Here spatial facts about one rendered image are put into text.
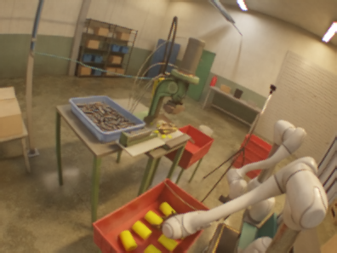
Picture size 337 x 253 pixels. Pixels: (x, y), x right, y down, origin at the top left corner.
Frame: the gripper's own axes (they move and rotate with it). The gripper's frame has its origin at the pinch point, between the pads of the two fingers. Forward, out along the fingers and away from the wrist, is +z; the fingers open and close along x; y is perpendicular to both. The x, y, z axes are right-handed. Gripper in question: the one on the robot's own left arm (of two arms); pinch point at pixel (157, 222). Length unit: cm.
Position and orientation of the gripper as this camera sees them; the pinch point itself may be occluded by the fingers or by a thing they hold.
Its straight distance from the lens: 118.2
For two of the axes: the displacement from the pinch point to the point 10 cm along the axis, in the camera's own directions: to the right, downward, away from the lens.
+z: -7.4, 3.6, 5.6
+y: -4.2, -9.1, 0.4
